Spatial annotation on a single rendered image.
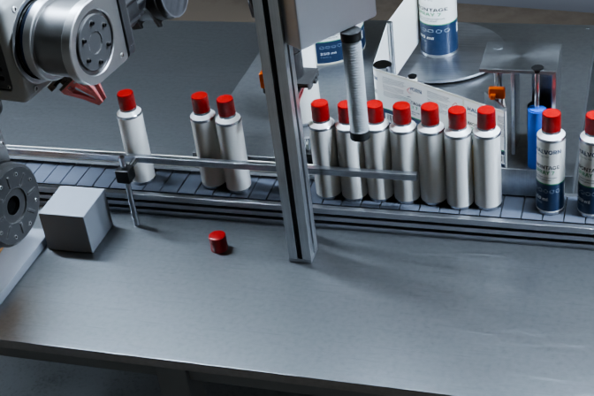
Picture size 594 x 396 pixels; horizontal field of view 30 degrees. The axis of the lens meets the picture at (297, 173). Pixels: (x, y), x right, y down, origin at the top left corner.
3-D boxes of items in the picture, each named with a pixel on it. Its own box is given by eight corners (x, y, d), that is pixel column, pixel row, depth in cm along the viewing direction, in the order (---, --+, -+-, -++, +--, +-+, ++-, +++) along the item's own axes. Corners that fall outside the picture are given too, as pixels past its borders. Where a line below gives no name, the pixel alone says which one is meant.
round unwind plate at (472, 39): (514, 26, 271) (514, 22, 271) (496, 88, 247) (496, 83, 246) (390, 24, 280) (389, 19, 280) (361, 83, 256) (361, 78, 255)
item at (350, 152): (370, 187, 219) (362, 97, 208) (364, 202, 215) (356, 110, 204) (345, 186, 221) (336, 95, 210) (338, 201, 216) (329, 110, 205)
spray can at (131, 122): (159, 172, 233) (141, 87, 222) (150, 186, 229) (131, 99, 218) (137, 171, 234) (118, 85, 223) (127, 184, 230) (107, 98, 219)
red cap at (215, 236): (207, 251, 216) (204, 237, 214) (217, 241, 218) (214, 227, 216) (222, 255, 214) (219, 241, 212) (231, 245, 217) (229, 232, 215)
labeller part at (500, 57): (561, 47, 205) (561, 41, 205) (555, 75, 196) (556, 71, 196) (487, 45, 209) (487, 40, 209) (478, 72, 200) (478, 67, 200)
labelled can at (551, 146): (565, 201, 208) (567, 105, 197) (562, 217, 204) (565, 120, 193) (536, 198, 210) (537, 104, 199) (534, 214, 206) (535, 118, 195)
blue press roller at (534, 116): (545, 178, 211) (547, 103, 202) (544, 188, 209) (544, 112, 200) (529, 178, 212) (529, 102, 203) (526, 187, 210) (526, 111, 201)
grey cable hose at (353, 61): (372, 132, 199) (362, 26, 188) (367, 142, 196) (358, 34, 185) (353, 131, 200) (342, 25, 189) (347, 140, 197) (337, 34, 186)
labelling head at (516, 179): (560, 161, 219) (562, 44, 205) (553, 198, 209) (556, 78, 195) (489, 156, 223) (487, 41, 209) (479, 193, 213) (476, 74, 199)
